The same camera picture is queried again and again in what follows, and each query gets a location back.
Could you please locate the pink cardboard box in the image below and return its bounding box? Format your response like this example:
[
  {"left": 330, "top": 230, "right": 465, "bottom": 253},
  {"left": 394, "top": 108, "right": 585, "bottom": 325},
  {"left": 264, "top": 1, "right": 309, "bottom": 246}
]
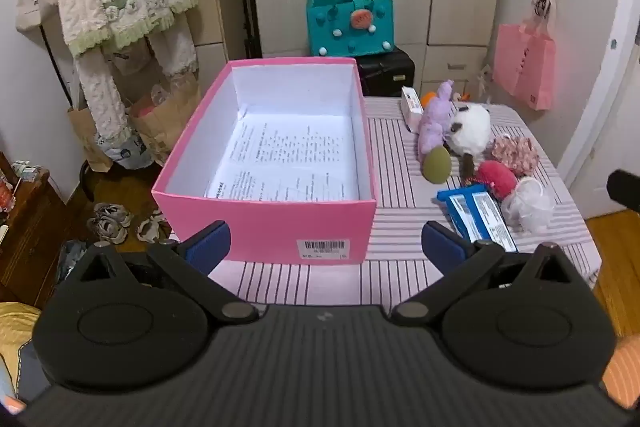
[{"left": 151, "top": 57, "right": 377, "bottom": 265}]

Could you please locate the brown paper bag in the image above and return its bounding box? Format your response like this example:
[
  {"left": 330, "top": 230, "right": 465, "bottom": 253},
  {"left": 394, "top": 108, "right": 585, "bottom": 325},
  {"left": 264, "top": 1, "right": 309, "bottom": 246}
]
[
  {"left": 130, "top": 79, "right": 201, "bottom": 165},
  {"left": 67, "top": 104, "right": 113, "bottom": 172}
]

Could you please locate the pink shopping bag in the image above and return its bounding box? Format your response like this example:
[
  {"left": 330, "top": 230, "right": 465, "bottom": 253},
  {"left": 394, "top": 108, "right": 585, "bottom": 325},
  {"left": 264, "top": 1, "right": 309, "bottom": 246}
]
[{"left": 492, "top": 0, "right": 557, "bottom": 111}]

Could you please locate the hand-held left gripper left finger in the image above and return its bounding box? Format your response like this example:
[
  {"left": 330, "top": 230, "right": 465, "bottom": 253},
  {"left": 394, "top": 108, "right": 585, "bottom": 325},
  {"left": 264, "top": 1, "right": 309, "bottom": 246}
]
[{"left": 75, "top": 221, "right": 258, "bottom": 324}]

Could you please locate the white fluffy plush toy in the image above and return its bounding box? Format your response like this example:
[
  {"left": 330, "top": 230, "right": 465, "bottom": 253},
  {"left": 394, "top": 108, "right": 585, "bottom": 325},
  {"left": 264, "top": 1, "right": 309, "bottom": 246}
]
[{"left": 446, "top": 102, "right": 493, "bottom": 178}]

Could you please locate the floral fabric scrunchie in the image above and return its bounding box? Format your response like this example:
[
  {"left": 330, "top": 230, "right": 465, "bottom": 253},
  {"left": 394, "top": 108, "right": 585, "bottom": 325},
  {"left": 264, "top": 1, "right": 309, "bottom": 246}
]
[{"left": 491, "top": 134, "right": 540, "bottom": 172}]

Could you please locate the yellow blanket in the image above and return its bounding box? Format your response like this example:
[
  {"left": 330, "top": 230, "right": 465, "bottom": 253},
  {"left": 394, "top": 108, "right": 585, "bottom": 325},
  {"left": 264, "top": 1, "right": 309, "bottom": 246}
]
[{"left": 0, "top": 302, "right": 43, "bottom": 408}]

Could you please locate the orange cloth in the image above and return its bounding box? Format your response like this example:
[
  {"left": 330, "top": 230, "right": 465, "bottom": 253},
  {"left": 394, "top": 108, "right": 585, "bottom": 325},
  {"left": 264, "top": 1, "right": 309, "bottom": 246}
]
[{"left": 602, "top": 334, "right": 640, "bottom": 410}]

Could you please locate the printed paper sheet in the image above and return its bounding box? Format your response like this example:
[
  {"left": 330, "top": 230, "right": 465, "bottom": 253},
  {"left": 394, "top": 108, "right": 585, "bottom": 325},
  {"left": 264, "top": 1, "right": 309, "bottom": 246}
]
[{"left": 204, "top": 114, "right": 361, "bottom": 202}]

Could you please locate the pink fluffy puff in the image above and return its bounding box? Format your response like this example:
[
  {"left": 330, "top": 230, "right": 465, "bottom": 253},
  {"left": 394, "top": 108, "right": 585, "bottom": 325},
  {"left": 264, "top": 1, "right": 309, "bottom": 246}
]
[{"left": 462, "top": 160, "right": 518, "bottom": 200}]

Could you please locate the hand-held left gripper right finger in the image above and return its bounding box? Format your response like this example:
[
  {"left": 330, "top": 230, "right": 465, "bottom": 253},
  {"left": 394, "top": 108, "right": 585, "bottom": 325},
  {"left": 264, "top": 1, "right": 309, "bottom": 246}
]
[{"left": 391, "top": 221, "right": 576, "bottom": 327}]

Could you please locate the white printed plastic bag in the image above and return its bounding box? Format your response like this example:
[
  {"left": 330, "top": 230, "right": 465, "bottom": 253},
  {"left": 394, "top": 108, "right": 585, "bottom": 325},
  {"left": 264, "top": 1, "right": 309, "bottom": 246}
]
[{"left": 97, "top": 134, "right": 153, "bottom": 170}]

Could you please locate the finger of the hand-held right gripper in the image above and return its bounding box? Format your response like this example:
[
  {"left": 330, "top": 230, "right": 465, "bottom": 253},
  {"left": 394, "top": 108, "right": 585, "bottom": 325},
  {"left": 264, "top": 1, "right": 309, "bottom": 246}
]
[{"left": 606, "top": 169, "right": 640, "bottom": 214}]

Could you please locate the brown wooden cabinet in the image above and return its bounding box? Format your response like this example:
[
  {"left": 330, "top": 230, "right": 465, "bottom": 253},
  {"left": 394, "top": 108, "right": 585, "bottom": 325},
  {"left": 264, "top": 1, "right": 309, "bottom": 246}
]
[{"left": 0, "top": 152, "right": 76, "bottom": 308}]

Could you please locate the striped tablecloth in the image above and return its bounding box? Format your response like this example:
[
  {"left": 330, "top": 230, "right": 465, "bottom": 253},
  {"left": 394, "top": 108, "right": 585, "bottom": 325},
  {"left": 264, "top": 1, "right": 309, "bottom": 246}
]
[{"left": 165, "top": 96, "right": 603, "bottom": 308}]

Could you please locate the white mesh bath puff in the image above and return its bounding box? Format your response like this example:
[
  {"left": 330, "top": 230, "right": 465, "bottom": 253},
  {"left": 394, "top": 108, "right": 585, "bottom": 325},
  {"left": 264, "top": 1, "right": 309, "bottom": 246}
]
[{"left": 500, "top": 177, "right": 555, "bottom": 235}]

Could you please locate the purple plush toy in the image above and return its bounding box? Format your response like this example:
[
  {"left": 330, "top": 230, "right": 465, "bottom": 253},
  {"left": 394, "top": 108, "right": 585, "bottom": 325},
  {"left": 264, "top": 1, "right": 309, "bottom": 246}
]
[{"left": 417, "top": 79, "right": 456, "bottom": 155}]

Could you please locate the white tissue pack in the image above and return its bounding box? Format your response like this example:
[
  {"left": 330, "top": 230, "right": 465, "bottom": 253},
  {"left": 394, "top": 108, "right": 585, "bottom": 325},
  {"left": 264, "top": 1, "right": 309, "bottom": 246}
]
[{"left": 400, "top": 87, "right": 425, "bottom": 132}]

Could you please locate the blue flat packet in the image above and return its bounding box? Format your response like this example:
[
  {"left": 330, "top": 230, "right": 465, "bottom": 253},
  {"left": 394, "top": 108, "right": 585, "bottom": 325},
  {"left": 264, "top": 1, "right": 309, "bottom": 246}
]
[
  {"left": 437, "top": 189, "right": 483, "bottom": 243},
  {"left": 470, "top": 187, "right": 518, "bottom": 253}
]

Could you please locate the black coat rack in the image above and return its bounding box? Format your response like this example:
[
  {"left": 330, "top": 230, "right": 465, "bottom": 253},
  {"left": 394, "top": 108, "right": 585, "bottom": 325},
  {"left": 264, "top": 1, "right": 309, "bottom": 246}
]
[{"left": 39, "top": 27, "right": 96, "bottom": 202}]

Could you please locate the teal felt tote bag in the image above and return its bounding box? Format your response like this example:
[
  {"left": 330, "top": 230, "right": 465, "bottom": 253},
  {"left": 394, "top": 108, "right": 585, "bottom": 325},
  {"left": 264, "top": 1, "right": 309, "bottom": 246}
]
[{"left": 306, "top": 0, "right": 396, "bottom": 58}]

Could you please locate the black suitcase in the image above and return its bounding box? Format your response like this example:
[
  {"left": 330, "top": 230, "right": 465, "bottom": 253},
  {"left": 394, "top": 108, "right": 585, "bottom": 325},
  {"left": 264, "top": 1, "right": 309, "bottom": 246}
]
[{"left": 356, "top": 47, "right": 416, "bottom": 98}]

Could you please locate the green makeup sponge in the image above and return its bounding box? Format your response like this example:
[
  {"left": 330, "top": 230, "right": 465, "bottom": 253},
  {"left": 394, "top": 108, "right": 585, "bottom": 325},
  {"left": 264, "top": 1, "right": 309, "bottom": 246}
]
[{"left": 423, "top": 146, "right": 451, "bottom": 184}]

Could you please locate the grey sneaker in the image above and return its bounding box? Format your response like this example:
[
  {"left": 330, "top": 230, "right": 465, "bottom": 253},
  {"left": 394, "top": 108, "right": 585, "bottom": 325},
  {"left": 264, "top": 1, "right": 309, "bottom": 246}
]
[
  {"left": 87, "top": 218, "right": 128, "bottom": 244},
  {"left": 137, "top": 209, "right": 173, "bottom": 243},
  {"left": 92, "top": 203, "right": 132, "bottom": 228}
]

